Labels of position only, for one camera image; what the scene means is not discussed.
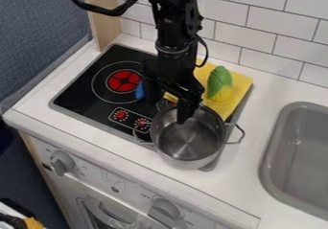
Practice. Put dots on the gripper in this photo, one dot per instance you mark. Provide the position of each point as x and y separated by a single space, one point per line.
173 68

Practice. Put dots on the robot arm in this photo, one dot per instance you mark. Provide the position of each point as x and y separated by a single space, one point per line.
175 12

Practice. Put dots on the silver pot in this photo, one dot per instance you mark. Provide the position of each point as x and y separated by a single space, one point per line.
188 143

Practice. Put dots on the green and yellow toy corn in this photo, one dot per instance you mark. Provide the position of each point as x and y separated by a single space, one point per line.
220 81

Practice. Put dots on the yellow cloth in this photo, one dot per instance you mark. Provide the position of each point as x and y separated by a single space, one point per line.
239 86

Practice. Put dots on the toy stove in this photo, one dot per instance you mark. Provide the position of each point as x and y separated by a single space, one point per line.
91 95

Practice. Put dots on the toy sink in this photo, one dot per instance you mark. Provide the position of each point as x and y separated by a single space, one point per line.
299 156

